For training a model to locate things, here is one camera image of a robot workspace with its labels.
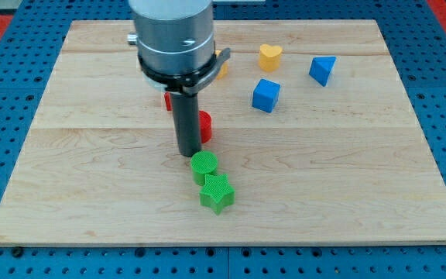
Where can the blue cube block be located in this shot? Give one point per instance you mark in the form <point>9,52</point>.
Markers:
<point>265,95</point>

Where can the yellow heart block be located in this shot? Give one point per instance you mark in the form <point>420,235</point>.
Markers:
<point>269,57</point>

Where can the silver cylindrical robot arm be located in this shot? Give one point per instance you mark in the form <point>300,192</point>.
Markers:
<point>177,52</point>

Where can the red block behind rod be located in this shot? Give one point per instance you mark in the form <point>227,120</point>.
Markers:
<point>167,101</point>

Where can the black clamp ring mount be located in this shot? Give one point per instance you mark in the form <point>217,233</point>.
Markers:
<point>187,84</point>

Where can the light wooden board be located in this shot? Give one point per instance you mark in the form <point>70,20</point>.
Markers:
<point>315,138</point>

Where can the red cylinder block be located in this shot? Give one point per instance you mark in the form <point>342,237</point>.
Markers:
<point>205,126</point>

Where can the yellow block behind arm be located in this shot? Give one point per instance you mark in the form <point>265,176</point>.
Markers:
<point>223,71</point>

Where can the green cylinder block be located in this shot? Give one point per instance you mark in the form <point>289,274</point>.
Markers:
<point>202,163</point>

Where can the blue triangular prism block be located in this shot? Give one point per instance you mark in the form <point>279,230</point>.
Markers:
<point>321,68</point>

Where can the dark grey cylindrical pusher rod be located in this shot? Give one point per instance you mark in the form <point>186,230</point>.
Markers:
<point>186,122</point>

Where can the green star block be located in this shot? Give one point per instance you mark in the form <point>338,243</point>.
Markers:
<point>217,193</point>

